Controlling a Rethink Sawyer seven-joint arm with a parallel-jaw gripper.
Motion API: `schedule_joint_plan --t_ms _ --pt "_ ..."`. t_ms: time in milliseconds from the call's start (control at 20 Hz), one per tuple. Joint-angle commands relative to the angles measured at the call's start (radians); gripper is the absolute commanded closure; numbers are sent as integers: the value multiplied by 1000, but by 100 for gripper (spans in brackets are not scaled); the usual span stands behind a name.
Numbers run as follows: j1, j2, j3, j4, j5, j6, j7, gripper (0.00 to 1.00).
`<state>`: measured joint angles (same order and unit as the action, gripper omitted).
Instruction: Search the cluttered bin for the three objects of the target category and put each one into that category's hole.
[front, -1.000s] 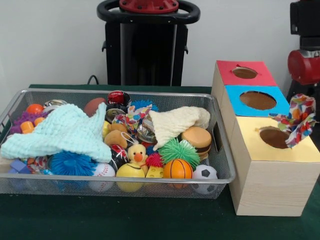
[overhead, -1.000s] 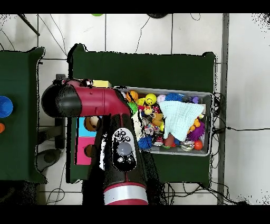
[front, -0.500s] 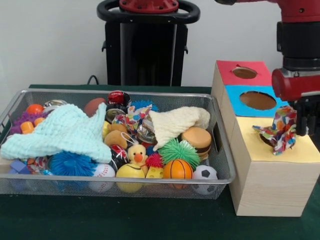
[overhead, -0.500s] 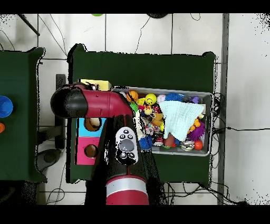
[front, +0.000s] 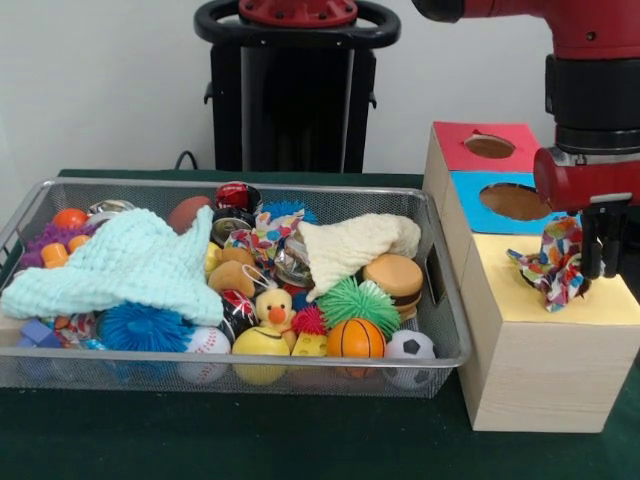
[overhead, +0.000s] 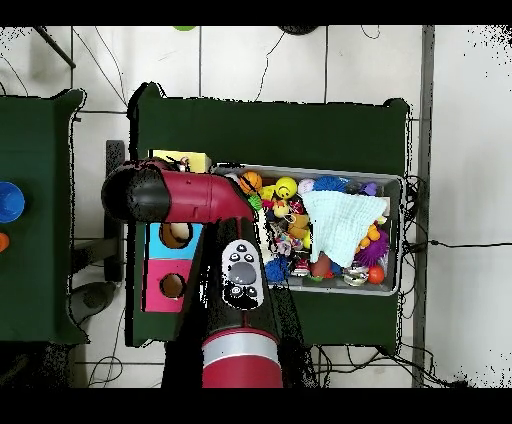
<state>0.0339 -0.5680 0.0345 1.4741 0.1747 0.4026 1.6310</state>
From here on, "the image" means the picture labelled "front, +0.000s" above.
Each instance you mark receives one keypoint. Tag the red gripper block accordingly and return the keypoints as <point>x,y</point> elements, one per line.
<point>580,185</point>

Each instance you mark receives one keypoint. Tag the colourful confetti paper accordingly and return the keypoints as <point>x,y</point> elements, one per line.
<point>555,270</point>
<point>262,237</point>

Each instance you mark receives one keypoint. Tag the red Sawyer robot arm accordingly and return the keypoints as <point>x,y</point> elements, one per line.
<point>590,30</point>

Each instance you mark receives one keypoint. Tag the wooden box with three holes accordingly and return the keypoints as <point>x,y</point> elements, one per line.
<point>540,370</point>

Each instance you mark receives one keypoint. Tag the shallow metal mesh bin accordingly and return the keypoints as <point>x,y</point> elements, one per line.
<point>150,380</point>

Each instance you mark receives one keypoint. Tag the toy hamburger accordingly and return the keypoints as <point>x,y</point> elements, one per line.
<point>395,280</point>

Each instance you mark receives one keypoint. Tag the toy soccer ball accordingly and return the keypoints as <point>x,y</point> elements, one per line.
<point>410,345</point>

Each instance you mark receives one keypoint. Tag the green spiky ball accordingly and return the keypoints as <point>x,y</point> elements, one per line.
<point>357,302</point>

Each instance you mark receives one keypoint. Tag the cream knitted cloth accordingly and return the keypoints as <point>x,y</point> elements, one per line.
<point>350,245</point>

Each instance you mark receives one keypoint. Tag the orange toy basketball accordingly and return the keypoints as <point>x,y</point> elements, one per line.
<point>356,339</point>

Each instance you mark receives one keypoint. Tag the yellow plush duck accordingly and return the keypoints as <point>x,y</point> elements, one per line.
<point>274,305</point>

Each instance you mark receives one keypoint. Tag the yellow smiley ball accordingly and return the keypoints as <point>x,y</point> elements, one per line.
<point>260,345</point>

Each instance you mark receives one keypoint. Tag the dark green table cloth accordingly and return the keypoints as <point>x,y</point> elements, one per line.
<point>300,440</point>

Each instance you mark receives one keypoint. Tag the large blue spiky ball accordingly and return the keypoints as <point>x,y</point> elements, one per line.
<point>145,327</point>

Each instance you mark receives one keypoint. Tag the light blue knitted cloth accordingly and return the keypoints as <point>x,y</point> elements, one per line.
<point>125,265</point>

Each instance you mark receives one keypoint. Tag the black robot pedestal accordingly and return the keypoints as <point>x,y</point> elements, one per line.
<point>280,125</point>

